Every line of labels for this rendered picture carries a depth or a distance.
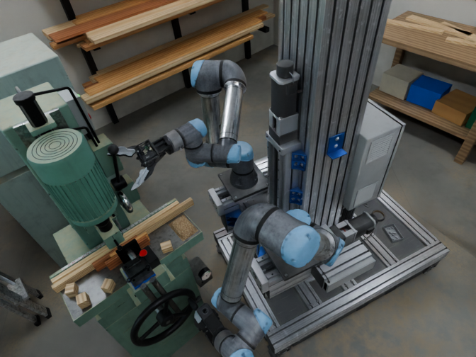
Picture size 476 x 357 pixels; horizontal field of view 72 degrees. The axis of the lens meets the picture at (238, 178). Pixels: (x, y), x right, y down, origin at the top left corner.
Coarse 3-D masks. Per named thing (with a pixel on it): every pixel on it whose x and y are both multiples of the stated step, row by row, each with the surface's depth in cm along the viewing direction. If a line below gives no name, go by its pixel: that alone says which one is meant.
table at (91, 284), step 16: (160, 240) 146; (176, 240) 146; (192, 240) 147; (160, 256) 140; (176, 256) 145; (96, 272) 138; (112, 272) 137; (64, 288) 134; (80, 288) 133; (96, 288) 132; (128, 288) 135; (96, 304) 128; (144, 304) 132; (80, 320) 126
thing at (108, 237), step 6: (96, 228) 132; (114, 228) 132; (102, 234) 130; (108, 234) 130; (114, 234) 130; (120, 234) 132; (108, 240) 130; (120, 240) 134; (108, 246) 131; (114, 246) 134
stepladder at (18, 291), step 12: (0, 276) 198; (0, 288) 186; (12, 288) 206; (24, 288) 205; (0, 300) 189; (12, 300) 192; (24, 300) 201; (24, 312) 206; (36, 312) 209; (48, 312) 217; (36, 324) 213
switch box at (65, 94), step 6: (66, 90) 129; (72, 90) 128; (66, 96) 125; (78, 96) 125; (66, 102) 123; (72, 102) 124; (72, 108) 125; (78, 108) 127; (84, 108) 128; (78, 114) 128; (78, 120) 129; (84, 120) 131; (90, 120) 133; (84, 132) 134
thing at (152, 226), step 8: (192, 200) 157; (176, 208) 153; (184, 208) 156; (160, 216) 151; (168, 216) 151; (152, 224) 148; (160, 224) 151; (136, 232) 145; (96, 256) 138; (88, 264) 136; (72, 272) 134; (80, 272) 134; (88, 272) 137; (64, 280) 132; (72, 280) 134; (56, 288) 131
